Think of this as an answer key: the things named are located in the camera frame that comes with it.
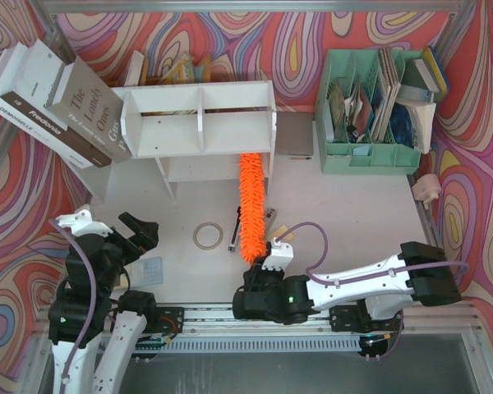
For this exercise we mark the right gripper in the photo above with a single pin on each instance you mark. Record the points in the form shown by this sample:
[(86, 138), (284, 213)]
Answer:
[(259, 275)]

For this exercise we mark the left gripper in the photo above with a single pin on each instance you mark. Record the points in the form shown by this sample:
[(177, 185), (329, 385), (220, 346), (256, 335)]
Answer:
[(128, 241)]

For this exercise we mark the white black utility knife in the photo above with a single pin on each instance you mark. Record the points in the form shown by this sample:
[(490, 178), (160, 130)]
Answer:
[(233, 243)]

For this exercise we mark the orange microfiber duster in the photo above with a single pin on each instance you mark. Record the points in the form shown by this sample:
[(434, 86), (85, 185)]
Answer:
[(252, 198)]

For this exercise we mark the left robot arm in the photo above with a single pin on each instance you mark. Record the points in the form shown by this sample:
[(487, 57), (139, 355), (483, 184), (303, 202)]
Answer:
[(92, 335)]

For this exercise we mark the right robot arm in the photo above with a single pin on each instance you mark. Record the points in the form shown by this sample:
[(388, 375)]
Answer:
[(418, 273)]

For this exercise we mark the white wooden bookshelf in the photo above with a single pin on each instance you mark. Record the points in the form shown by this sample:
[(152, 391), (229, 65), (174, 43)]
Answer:
[(192, 132)]

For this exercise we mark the yellow blue calculator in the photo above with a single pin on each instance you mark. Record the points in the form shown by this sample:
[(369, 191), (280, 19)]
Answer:
[(146, 272)]

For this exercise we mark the masking tape roll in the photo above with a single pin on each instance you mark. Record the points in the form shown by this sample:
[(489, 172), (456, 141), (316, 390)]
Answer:
[(207, 235)]

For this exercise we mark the yellow sticky note pad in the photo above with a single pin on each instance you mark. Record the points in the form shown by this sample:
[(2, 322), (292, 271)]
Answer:
[(283, 229)]

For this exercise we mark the brown Lonely Ones book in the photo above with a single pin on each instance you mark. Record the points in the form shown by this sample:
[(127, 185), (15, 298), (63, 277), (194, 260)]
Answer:
[(89, 106)]

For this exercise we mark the books behind shelf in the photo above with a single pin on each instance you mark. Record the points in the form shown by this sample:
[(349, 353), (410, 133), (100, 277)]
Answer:
[(183, 71)]

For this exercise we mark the white brown Fredonia book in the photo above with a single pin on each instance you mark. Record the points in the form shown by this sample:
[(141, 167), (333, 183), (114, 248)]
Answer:
[(29, 78)]

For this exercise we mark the pink pig figurine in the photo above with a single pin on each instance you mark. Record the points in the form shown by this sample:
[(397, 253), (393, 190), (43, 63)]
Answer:
[(426, 189)]

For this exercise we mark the green desk organizer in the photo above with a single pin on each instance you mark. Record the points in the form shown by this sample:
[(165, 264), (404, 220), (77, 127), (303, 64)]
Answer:
[(355, 109)]

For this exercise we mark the open white paperback book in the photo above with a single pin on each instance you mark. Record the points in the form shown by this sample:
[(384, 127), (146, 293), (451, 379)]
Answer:
[(421, 116)]

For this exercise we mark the grey blue yellow books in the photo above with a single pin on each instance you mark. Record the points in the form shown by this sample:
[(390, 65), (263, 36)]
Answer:
[(425, 72)]

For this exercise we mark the aluminium rail with mounts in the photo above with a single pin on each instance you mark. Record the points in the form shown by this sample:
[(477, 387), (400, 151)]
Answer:
[(216, 320)]

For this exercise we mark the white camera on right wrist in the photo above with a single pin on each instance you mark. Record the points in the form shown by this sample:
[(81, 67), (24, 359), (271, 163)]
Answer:
[(280, 255)]

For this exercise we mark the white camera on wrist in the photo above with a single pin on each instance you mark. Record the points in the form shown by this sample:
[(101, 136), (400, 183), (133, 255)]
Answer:
[(82, 222), (280, 255)]

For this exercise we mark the white camera on left wrist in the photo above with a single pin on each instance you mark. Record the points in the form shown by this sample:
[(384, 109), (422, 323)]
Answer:
[(82, 222)]

